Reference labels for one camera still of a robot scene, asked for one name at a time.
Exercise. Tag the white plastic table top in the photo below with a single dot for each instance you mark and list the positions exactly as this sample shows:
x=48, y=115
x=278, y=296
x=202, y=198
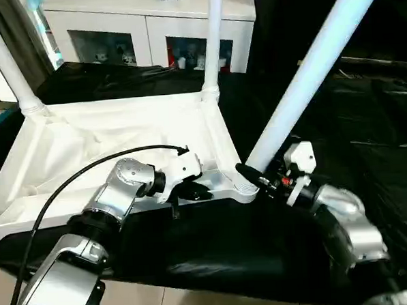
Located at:
x=103, y=137

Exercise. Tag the white plastic table leg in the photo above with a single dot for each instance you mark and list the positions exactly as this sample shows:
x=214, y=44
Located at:
x=213, y=39
x=8, y=67
x=305, y=79

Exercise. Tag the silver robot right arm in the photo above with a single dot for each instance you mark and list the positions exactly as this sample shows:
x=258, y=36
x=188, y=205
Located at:
x=347, y=220

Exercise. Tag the black work surface mat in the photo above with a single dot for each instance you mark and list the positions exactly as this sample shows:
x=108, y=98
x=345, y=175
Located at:
x=359, y=134

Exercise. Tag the small white jar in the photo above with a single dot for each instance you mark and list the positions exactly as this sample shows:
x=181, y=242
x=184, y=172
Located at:
x=223, y=64
x=181, y=62
x=200, y=62

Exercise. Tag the red bottle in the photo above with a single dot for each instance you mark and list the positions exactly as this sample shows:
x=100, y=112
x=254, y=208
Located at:
x=173, y=60

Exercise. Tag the long dark metal rod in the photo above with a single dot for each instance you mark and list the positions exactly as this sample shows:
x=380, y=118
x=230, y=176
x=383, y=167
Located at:
x=379, y=61

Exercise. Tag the black backdrop cloth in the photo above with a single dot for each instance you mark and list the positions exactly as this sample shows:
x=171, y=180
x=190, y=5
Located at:
x=319, y=16

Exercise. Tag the white glass-door cabinet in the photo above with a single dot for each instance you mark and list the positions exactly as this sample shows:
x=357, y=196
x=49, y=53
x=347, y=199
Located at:
x=131, y=12

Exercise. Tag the white teal patterned curtain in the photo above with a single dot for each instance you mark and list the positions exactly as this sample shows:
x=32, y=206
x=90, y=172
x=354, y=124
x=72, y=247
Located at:
x=45, y=31

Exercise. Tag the grey curtain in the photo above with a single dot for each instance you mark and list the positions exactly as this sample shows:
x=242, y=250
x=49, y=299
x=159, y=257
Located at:
x=16, y=39

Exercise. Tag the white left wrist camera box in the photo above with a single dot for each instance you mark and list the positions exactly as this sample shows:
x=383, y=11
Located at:
x=184, y=169

